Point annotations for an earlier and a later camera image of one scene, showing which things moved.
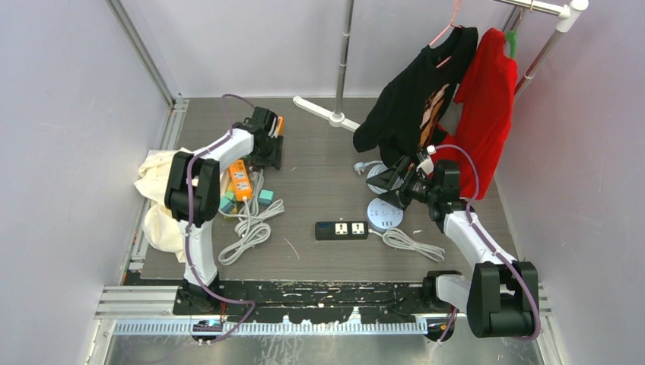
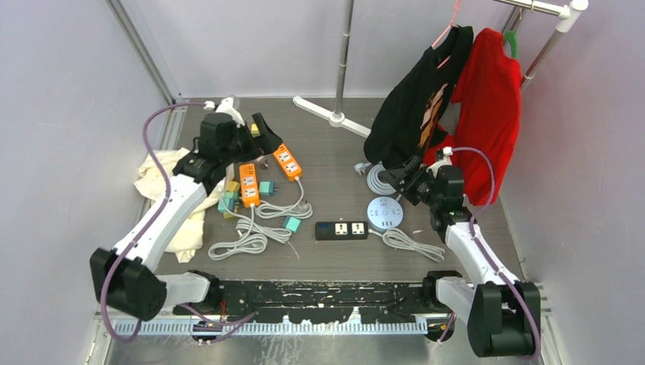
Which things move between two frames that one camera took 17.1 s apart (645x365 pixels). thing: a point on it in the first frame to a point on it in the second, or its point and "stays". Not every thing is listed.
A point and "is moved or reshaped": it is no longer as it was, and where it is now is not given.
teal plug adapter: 226,205 stays
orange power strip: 240,180 is moved or reshaped
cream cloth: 162,228 stays
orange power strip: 280,125 to 287,162
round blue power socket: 382,216 stays
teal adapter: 265,197 is moved or reshaped
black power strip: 341,230 stays
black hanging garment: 410,113 stays
